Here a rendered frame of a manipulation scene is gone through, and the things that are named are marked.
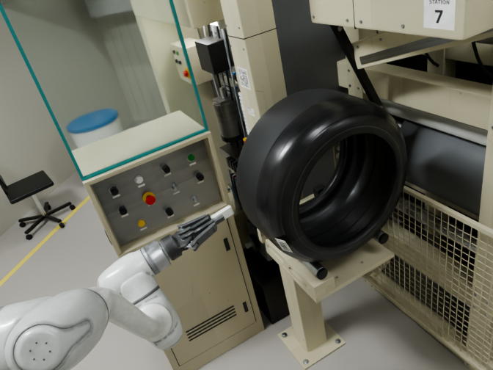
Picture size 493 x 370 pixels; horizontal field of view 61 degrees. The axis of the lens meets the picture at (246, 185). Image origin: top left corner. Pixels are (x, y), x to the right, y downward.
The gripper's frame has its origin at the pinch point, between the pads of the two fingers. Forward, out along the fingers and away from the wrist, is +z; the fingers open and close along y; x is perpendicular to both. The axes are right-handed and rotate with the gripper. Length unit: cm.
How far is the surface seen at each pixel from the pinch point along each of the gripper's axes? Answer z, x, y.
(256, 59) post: 39, -29, 26
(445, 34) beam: 62, -33, -31
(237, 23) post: 38, -42, 29
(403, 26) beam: 62, -34, -18
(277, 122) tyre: 28.8, -16.3, 3.2
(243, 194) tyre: 10.8, 2.5, 6.8
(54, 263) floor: -102, 112, 215
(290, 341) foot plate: 10, 125, 36
